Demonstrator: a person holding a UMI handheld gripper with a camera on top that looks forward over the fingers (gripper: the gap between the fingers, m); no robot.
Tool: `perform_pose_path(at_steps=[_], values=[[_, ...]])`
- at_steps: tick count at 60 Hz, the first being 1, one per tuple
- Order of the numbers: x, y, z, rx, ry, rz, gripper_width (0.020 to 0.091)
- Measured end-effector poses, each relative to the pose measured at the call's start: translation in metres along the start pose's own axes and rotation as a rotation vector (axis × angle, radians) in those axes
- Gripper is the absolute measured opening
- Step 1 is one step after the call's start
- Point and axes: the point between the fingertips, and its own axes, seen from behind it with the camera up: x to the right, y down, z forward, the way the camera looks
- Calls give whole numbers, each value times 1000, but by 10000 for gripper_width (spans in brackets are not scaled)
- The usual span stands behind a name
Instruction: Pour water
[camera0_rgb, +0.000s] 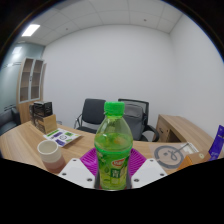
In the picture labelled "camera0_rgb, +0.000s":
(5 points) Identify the purple package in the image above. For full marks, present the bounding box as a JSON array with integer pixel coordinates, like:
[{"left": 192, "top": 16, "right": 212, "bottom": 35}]
[{"left": 208, "top": 124, "right": 224, "bottom": 162}]

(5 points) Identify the black printed box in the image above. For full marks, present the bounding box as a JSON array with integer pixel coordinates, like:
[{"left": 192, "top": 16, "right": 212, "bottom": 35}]
[{"left": 33, "top": 101, "right": 54, "bottom": 118}]

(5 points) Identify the dark flat box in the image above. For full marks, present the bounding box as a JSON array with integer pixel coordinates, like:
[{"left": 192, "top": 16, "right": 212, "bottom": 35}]
[{"left": 28, "top": 104, "right": 36, "bottom": 125}]

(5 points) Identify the white and brown cup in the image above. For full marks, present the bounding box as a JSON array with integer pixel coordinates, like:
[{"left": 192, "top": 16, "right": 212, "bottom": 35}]
[{"left": 36, "top": 139, "right": 67, "bottom": 174}]

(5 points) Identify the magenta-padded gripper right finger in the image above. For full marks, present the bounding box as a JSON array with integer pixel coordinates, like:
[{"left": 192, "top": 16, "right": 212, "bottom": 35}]
[{"left": 128, "top": 148, "right": 168, "bottom": 190}]

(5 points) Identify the wooden shelf cabinet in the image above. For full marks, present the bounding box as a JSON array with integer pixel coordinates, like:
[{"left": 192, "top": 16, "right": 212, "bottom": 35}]
[{"left": 16, "top": 57, "right": 48, "bottom": 125}]

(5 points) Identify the black mesh office chair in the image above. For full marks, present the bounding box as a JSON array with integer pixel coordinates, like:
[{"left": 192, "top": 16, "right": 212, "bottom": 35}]
[{"left": 117, "top": 98, "right": 160, "bottom": 143}]

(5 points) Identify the green drink bottle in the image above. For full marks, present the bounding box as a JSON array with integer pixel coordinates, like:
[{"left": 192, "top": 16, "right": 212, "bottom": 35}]
[{"left": 93, "top": 100, "right": 134, "bottom": 192}]

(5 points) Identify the white green purple leaflet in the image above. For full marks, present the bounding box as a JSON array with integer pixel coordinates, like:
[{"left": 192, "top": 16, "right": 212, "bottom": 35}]
[{"left": 43, "top": 127, "right": 82, "bottom": 148}]

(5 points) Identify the black sofa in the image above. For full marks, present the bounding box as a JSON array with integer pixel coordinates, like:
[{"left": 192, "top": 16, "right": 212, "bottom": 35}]
[{"left": 0, "top": 107, "right": 22, "bottom": 137}]

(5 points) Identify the wooden side desk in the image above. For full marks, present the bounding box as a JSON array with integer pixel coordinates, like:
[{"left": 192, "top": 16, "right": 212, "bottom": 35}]
[{"left": 155, "top": 114, "right": 214, "bottom": 153}]

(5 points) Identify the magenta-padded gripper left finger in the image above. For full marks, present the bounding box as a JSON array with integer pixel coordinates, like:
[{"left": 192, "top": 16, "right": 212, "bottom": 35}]
[{"left": 58, "top": 148, "right": 101, "bottom": 190}]

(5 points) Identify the brown cardboard box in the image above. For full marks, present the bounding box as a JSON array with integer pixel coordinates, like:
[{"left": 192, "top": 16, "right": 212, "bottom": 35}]
[{"left": 34, "top": 113, "right": 58, "bottom": 135}]

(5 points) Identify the rectangular ceiling light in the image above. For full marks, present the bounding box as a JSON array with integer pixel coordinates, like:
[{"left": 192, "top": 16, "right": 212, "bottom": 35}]
[{"left": 21, "top": 23, "right": 41, "bottom": 38}]

